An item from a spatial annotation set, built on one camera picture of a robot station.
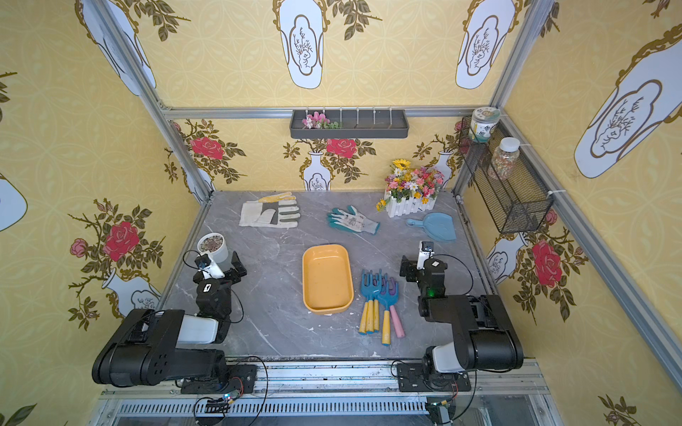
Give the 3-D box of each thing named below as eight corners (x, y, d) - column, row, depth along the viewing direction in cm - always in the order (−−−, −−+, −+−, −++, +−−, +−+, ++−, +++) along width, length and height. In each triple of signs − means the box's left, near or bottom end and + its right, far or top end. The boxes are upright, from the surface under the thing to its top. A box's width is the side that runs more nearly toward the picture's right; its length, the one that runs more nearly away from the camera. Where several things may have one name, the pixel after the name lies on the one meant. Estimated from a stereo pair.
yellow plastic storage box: (299, 316, 88) (296, 308, 83) (306, 253, 103) (304, 244, 98) (353, 315, 88) (354, 308, 83) (352, 253, 103) (352, 244, 98)
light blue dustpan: (410, 240, 107) (411, 236, 105) (406, 216, 115) (407, 212, 113) (456, 240, 107) (458, 236, 105) (448, 216, 115) (450, 212, 113)
